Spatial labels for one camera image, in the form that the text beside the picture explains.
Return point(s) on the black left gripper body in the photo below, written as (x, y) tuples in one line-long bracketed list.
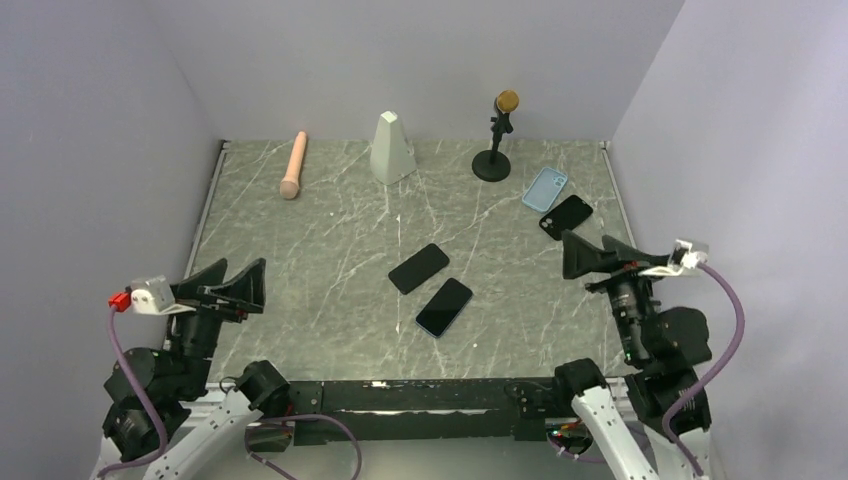
[(196, 333)]

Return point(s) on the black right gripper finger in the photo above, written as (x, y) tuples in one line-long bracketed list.
[(581, 257), (618, 254)]

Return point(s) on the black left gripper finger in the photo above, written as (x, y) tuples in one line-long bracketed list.
[(245, 293), (193, 287)]

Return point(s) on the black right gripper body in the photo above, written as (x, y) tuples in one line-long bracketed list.
[(631, 297)]

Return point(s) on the black phone case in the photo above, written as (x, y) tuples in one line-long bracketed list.
[(567, 215)]

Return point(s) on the light blue phone case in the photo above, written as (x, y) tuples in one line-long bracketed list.
[(544, 190)]

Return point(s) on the black smartphone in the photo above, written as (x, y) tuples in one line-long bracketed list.
[(444, 307), (418, 268)]

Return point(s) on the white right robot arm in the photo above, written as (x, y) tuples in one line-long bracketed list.
[(664, 346)]

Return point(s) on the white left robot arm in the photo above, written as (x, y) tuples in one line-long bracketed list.
[(151, 388)]

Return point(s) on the pink toy microphone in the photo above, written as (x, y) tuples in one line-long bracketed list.
[(290, 184)]

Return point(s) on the black microphone stand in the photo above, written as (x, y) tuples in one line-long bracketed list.
[(492, 165)]

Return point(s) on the brown microphone head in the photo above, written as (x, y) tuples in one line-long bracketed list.
[(507, 101)]

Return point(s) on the white cone-shaped metronome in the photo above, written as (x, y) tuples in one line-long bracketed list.
[(392, 154)]

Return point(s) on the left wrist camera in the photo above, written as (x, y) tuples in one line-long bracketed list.
[(148, 296)]

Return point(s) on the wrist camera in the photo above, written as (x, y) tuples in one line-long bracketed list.
[(686, 258), (148, 296)]

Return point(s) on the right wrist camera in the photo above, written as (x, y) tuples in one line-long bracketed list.
[(686, 258)]

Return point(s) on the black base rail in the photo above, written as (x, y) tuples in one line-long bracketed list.
[(523, 409)]

